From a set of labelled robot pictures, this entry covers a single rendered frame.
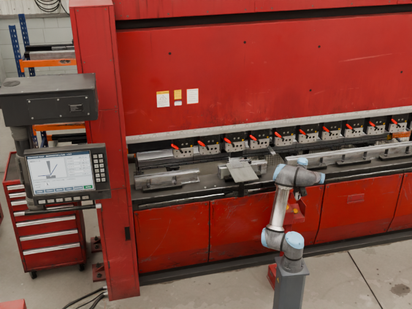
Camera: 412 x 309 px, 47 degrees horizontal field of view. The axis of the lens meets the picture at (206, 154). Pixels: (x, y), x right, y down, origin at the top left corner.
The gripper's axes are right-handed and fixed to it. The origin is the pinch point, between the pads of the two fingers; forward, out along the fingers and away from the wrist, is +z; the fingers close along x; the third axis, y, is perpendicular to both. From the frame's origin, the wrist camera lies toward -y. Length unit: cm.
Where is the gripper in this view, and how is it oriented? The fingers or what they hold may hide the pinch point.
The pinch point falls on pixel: (297, 199)
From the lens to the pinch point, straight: 366.5
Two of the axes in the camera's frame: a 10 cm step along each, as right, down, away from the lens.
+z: -0.2, 8.3, 5.6
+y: -2.7, -5.4, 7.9
